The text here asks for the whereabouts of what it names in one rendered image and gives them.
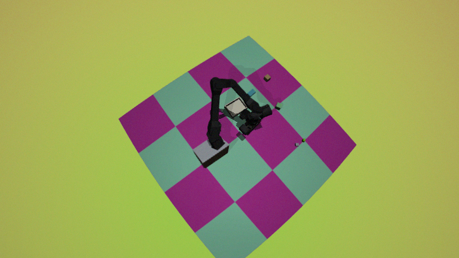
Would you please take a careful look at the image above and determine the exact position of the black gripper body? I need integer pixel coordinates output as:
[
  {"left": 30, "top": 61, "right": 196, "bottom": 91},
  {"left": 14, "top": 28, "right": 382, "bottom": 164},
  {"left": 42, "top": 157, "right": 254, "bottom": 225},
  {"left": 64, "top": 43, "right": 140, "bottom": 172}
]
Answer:
[{"left": 239, "top": 118, "right": 259, "bottom": 136}]

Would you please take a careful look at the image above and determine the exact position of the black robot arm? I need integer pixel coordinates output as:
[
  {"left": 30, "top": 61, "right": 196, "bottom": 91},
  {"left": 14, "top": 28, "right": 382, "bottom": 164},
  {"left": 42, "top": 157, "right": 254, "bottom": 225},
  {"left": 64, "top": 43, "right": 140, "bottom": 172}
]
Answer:
[{"left": 206, "top": 77, "right": 273, "bottom": 150}]

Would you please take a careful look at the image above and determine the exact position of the blue rectangular block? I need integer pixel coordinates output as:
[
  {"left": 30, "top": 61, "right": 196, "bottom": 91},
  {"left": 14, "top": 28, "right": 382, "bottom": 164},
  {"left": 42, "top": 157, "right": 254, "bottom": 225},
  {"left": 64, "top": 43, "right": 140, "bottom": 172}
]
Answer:
[{"left": 247, "top": 89, "right": 256, "bottom": 97}]

